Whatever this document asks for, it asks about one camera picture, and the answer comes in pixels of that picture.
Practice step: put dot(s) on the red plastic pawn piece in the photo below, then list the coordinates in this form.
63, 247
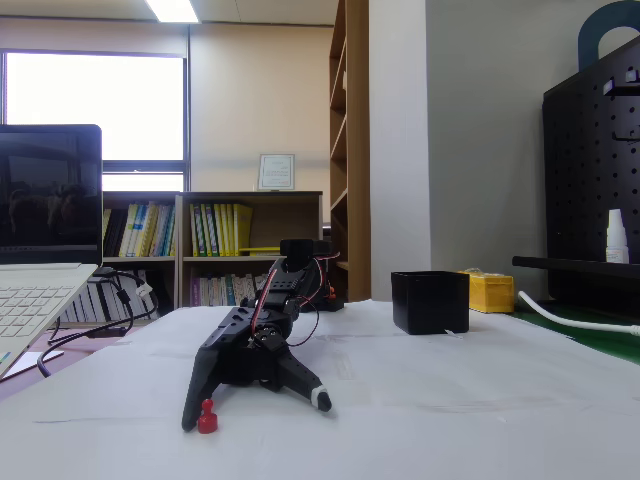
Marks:
207, 422

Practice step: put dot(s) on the white small bottle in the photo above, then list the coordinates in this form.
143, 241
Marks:
617, 240

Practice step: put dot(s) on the orange clamp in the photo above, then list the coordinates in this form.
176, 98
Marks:
331, 292

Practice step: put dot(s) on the white taped paper cover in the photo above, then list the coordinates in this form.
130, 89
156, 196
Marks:
425, 410

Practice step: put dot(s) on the window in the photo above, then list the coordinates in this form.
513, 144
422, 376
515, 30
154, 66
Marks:
95, 105

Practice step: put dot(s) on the tall wooden bookshelf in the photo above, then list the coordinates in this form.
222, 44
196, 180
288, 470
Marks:
357, 150

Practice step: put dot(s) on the white laptop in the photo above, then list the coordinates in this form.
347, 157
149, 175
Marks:
45, 200

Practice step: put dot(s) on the black pegboard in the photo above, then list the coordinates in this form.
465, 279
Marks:
575, 175

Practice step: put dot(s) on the framed white certificate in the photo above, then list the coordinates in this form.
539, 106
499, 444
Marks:
276, 172

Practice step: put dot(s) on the black square cup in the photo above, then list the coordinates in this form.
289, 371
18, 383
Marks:
430, 305

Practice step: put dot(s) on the black shelf bar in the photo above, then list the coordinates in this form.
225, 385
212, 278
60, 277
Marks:
560, 262

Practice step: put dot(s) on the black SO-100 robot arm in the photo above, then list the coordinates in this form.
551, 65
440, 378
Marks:
300, 250

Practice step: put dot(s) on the yellow cardboard box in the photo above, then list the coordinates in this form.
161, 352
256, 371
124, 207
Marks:
492, 295

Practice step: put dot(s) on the dark teal arch sign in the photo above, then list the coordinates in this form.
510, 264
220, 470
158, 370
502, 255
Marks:
590, 35

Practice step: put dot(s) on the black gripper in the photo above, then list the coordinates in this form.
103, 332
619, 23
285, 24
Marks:
235, 334

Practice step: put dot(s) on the ceiling light panel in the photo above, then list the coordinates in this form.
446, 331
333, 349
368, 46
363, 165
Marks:
172, 10

